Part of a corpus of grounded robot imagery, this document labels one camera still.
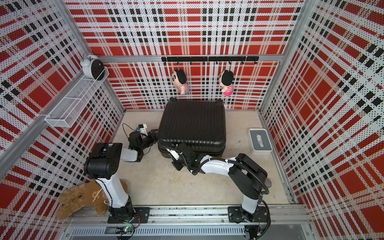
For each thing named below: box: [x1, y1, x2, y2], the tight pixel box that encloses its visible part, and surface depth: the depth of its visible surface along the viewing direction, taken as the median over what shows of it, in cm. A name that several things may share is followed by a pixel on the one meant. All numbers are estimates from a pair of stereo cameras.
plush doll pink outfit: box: [218, 70, 235, 97], surface depth 97 cm
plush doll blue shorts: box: [171, 69, 189, 95], surface depth 95 cm
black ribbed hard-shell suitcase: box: [156, 97, 226, 158], surface depth 87 cm
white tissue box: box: [247, 128, 273, 156], surface depth 99 cm
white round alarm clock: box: [80, 54, 105, 81], surface depth 81 cm
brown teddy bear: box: [56, 179, 109, 220], surface depth 74 cm
